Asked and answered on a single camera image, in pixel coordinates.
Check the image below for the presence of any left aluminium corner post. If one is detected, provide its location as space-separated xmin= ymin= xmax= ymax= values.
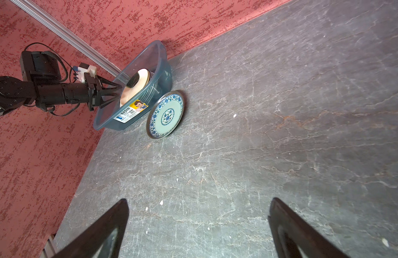
xmin=11 ymin=0 xmax=130 ymax=83

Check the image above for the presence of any small teal patterned plate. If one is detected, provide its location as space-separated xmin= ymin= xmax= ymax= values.
xmin=146 ymin=90 xmax=186 ymax=140

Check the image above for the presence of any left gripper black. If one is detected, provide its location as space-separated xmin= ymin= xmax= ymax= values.
xmin=20 ymin=51 xmax=123 ymax=111

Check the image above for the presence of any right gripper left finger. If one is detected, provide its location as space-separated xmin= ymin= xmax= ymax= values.
xmin=55 ymin=198 xmax=129 ymax=258

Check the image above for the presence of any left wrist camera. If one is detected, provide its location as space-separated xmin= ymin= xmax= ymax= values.
xmin=73 ymin=63 xmax=97 ymax=83

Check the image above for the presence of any blue translucent plastic bin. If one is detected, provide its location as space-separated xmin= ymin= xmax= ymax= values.
xmin=93 ymin=40 xmax=172 ymax=131

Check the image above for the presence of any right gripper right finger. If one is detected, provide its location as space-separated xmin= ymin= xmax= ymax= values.
xmin=268 ymin=197 xmax=348 ymax=258

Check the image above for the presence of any cream plate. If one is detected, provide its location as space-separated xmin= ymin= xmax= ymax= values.
xmin=120 ymin=68 xmax=152 ymax=106

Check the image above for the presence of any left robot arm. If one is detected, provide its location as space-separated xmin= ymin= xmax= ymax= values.
xmin=0 ymin=51 xmax=123 ymax=117

